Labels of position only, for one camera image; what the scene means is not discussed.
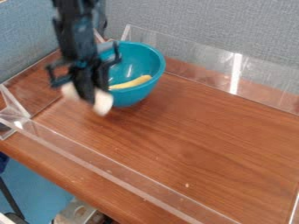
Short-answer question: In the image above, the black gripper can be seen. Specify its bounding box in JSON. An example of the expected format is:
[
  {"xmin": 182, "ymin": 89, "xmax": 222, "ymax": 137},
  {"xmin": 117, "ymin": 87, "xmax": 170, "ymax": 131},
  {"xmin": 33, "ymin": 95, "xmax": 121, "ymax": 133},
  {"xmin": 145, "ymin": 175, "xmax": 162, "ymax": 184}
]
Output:
[{"xmin": 46, "ymin": 17, "xmax": 122, "ymax": 104}]

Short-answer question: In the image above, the white and brown toy mushroom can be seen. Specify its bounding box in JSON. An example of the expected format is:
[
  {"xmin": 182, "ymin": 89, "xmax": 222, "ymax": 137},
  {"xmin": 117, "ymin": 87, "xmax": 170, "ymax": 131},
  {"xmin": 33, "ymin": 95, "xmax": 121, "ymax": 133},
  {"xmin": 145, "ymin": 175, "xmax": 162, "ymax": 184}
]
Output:
[{"xmin": 61, "ymin": 82, "xmax": 114, "ymax": 116}]

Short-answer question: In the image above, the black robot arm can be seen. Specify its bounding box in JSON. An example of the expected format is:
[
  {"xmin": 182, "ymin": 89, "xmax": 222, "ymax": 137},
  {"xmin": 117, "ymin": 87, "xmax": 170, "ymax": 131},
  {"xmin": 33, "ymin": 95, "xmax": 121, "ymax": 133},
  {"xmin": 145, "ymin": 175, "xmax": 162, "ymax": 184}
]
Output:
[{"xmin": 46, "ymin": 0, "xmax": 122, "ymax": 104}]

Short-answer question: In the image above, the blue plastic bowl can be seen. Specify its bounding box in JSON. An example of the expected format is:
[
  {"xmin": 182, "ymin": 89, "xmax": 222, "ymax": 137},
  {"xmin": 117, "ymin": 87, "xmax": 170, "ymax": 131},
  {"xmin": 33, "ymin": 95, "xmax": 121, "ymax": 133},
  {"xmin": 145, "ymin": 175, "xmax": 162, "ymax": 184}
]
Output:
[{"xmin": 107, "ymin": 41, "xmax": 166, "ymax": 108}]

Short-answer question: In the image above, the yellow toy banana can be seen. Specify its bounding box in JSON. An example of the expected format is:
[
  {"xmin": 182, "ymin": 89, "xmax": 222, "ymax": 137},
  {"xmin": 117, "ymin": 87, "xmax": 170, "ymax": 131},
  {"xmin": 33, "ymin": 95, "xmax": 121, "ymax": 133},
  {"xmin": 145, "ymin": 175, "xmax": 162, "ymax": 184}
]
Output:
[{"xmin": 110, "ymin": 74, "xmax": 153, "ymax": 89}]

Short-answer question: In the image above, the grey metal base below table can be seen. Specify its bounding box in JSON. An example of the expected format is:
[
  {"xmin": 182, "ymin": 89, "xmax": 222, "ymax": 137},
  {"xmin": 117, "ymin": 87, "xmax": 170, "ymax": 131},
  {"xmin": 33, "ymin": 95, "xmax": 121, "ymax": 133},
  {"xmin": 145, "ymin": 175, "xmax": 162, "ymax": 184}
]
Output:
[{"xmin": 53, "ymin": 199, "xmax": 105, "ymax": 224}]

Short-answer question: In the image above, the clear acrylic barrier wall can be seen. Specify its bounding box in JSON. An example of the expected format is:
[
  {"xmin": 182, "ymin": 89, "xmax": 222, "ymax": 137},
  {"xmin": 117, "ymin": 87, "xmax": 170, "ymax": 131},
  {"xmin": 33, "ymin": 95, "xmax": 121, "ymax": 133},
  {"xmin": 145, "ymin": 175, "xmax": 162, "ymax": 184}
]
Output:
[{"xmin": 0, "ymin": 25, "xmax": 299, "ymax": 224}]

